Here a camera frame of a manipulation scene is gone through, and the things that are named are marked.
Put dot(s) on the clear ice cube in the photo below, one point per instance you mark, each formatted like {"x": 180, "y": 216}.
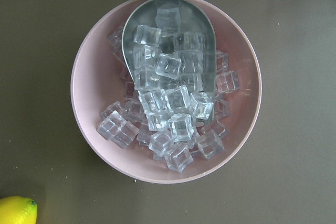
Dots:
{"x": 161, "y": 142}
{"x": 202, "y": 105}
{"x": 227, "y": 82}
{"x": 181, "y": 127}
{"x": 111, "y": 125}
{"x": 178, "y": 158}
{"x": 168, "y": 19}
{"x": 147, "y": 35}
{"x": 177, "y": 98}
{"x": 209, "y": 144}
{"x": 168, "y": 65}
{"x": 153, "y": 101}

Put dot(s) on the metal ice scoop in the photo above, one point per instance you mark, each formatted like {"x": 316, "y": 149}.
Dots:
{"x": 193, "y": 19}

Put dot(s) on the pink round bowl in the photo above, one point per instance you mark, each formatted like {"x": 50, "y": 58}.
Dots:
{"x": 95, "y": 83}

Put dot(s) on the yellow lemon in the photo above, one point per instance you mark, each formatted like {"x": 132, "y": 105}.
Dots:
{"x": 17, "y": 209}

